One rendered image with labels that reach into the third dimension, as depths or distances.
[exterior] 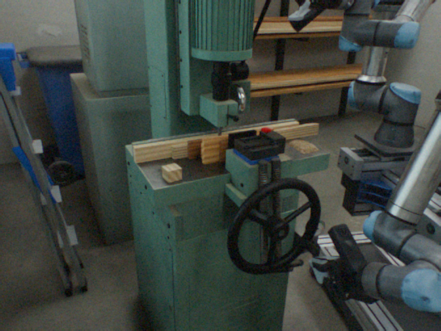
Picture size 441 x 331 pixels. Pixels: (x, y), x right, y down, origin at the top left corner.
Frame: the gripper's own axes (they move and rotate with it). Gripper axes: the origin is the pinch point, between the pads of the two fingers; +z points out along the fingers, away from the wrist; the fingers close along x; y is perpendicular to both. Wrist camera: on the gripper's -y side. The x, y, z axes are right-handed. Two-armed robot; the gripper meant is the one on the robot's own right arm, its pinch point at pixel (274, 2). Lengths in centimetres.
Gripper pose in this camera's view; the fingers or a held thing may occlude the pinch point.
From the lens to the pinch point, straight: 112.1
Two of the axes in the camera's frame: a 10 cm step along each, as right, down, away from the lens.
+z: -8.9, 1.7, -4.2
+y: 2.7, -5.3, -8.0
